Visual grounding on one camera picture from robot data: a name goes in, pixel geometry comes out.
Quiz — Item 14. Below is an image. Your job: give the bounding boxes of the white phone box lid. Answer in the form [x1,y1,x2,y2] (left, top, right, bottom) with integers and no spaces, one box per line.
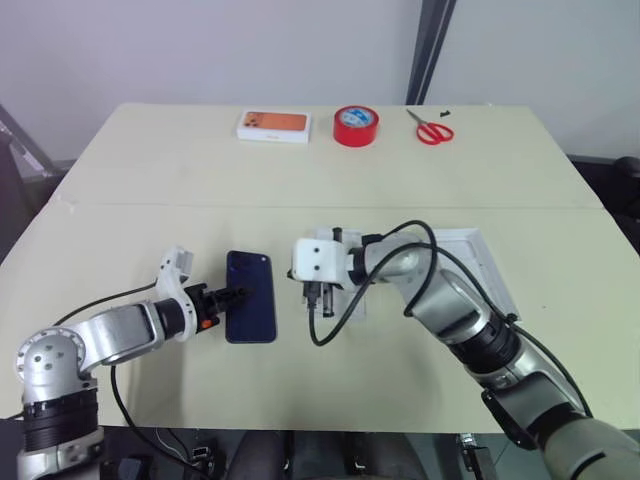
[428,226,522,324]

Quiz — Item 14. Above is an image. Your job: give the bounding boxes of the dark rounded shape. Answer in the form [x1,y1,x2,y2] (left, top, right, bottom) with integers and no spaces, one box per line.
[233,429,297,480]

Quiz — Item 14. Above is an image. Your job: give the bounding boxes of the red handled scissors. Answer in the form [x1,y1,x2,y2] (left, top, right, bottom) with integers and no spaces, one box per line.
[405,107,456,147]

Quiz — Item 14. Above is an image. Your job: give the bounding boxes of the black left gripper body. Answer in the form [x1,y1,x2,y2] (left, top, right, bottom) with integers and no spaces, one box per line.
[186,281,237,333]

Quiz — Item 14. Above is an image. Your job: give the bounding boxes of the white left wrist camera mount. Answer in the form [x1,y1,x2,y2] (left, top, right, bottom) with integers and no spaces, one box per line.
[153,244,202,344]

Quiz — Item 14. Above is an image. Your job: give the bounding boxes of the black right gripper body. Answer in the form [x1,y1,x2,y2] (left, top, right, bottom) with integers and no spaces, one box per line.
[298,279,346,302]

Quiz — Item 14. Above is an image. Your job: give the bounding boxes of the red tape roll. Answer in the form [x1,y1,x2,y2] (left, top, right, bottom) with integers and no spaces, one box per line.
[332,104,381,149]

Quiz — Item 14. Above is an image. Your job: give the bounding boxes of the black box under table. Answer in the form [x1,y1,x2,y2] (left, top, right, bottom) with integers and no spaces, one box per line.
[98,439,154,480]

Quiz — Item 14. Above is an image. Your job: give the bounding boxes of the dark blue smartphone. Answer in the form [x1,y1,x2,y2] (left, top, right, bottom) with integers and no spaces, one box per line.
[224,249,278,345]

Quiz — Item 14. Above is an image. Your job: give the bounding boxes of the white box with orange print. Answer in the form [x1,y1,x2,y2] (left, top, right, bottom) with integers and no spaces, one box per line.
[234,110,314,147]

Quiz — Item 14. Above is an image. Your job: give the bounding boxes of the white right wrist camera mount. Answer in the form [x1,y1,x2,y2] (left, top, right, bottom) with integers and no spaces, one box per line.
[291,237,352,292]

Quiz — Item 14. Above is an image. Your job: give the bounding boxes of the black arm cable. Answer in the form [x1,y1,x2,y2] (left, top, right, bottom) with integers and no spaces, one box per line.
[51,282,206,471]
[306,219,594,419]

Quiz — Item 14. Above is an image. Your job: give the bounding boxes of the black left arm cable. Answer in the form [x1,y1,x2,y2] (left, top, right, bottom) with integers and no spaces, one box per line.
[51,282,206,471]

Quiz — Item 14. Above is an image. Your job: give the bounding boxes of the dark metal pole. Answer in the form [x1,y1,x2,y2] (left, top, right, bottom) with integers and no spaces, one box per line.
[404,0,454,107]

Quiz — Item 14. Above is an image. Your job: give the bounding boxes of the black office chair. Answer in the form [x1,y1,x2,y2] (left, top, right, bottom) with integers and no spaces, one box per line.
[569,154,640,222]

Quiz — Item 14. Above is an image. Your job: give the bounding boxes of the grey metal frame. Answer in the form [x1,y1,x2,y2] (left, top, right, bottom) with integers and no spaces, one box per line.
[0,102,77,261]

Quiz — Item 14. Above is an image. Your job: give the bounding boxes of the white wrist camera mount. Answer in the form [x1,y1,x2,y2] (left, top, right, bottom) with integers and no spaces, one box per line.
[153,244,202,344]
[291,237,352,292]

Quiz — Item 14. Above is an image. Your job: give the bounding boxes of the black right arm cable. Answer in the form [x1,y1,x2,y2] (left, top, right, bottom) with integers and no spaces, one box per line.
[306,219,594,419]

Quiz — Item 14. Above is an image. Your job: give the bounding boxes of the silver metal bracket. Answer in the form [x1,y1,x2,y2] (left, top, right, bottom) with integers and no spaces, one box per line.
[456,431,494,474]

